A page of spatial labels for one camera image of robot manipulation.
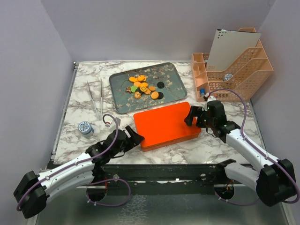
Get floral dark serving tray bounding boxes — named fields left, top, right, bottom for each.
left=109, top=62, right=187, bottom=114

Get orange cookie tin box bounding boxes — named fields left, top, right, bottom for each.
left=141, top=128, right=201, bottom=152

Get peach plastic desk organizer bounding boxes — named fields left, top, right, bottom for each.
left=191, top=40, right=274, bottom=102

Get black round cookie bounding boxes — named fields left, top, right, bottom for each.
left=157, top=82, right=165, bottom=89
left=158, top=92, right=164, bottom=99

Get orange metal tin lid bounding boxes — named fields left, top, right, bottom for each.
left=134, top=102, right=199, bottom=137

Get orange round cracker cookie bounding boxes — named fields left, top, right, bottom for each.
left=150, top=91, right=159, bottom=99

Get metal tweezers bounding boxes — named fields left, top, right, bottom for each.
left=86, top=79, right=103, bottom=121

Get round patterned tape roll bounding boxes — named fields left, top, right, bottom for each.
left=223, top=74, right=233, bottom=81

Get blue patterned round tin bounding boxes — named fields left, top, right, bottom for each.
left=78, top=121, right=94, bottom=137

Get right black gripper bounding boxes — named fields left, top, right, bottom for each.
left=184, top=105, right=216, bottom=128

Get orange flower cookie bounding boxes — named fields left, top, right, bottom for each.
left=137, top=75, right=147, bottom=82

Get green round cookie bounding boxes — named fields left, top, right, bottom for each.
left=130, top=85, right=138, bottom=93

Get orange lotus slice cookie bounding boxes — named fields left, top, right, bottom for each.
left=139, top=86, right=148, bottom=93

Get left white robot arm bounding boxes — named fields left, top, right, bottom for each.
left=13, top=125, right=144, bottom=218

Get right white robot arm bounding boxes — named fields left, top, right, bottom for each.
left=184, top=100, right=300, bottom=206

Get blue capped bottle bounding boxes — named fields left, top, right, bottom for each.
left=200, top=89, right=206, bottom=97

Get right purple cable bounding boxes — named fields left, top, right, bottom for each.
left=207, top=88, right=297, bottom=206

